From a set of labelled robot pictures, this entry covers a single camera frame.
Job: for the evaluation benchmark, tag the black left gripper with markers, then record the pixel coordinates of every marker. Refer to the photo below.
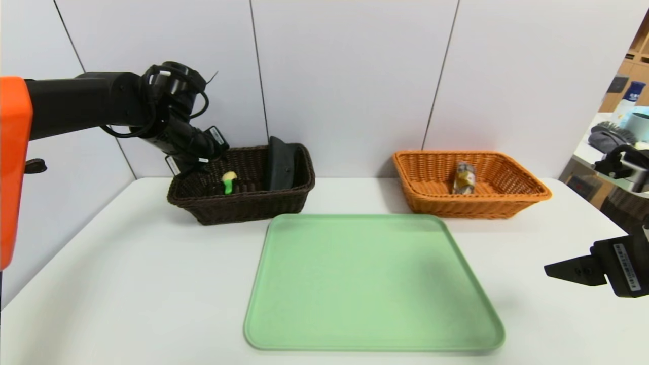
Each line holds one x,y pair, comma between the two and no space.
178,163

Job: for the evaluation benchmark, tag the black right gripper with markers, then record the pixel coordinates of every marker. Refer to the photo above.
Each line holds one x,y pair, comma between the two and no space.
624,267

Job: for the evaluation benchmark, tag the plastic brown snack roll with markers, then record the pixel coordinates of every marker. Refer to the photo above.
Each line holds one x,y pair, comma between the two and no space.
464,177

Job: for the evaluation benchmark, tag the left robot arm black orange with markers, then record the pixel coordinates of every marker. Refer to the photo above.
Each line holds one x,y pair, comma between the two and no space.
76,106

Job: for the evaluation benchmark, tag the dark brown wicker basket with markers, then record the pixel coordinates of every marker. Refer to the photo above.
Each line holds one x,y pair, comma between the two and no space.
243,205

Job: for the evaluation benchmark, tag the orange wicker basket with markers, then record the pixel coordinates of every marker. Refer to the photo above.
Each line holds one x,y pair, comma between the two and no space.
431,203

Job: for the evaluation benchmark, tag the brown cardboard box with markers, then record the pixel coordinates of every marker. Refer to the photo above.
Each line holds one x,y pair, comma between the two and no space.
593,190

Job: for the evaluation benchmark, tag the white side table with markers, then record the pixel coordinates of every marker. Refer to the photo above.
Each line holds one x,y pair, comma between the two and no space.
588,149

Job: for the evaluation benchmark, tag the grey black pouch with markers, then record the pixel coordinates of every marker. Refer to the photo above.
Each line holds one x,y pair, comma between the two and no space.
608,137

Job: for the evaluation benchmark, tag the teal cup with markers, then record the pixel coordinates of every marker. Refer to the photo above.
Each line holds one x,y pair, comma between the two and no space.
640,126

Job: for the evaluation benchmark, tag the white bottle with blue cap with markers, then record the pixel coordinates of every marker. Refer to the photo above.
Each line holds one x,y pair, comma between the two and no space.
628,101

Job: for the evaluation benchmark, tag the light green plastic tray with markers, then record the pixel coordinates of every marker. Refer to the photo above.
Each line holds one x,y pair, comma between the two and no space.
370,294

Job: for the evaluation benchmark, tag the wooden shelf unit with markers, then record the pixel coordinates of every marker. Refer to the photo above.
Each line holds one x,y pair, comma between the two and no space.
636,66

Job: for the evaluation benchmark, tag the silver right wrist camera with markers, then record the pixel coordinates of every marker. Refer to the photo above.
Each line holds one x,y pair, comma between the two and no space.
626,165

